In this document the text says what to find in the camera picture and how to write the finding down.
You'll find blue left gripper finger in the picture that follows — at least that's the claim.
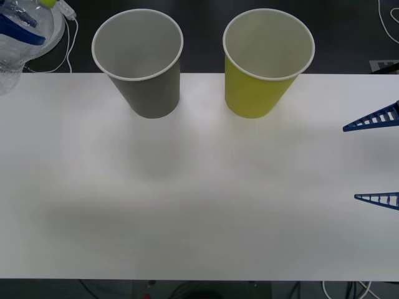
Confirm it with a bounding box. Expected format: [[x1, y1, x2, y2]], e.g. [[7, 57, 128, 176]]
[[0, 13, 47, 47]]

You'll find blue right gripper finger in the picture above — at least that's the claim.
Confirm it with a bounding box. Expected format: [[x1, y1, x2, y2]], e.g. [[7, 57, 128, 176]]
[[342, 100, 399, 133], [353, 192, 399, 209]]

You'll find clear bottle with green cap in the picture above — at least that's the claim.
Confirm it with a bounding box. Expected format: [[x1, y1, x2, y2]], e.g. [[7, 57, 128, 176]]
[[0, 0, 67, 96]]

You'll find white floor lamp stand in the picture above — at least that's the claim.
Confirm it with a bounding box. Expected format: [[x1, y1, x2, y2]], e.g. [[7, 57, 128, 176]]
[[29, 5, 67, 60]]

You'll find yellow-green waste bin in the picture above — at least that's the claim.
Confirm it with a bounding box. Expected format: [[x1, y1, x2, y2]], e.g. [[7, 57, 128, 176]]
[[222, 8, 316, 119]]

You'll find grey waste bin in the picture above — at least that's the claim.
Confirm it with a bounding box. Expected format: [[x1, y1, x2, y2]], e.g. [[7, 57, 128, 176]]
[[91, 8, 184, 120]]

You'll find white lamp cable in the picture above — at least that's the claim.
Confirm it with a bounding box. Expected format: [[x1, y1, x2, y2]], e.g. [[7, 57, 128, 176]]
[[29, 0, 79, 74]]

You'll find white floor cable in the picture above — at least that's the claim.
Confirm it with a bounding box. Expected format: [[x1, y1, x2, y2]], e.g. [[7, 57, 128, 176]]
[[377, 0, 399, 44], [322, 280, 378, 299]]

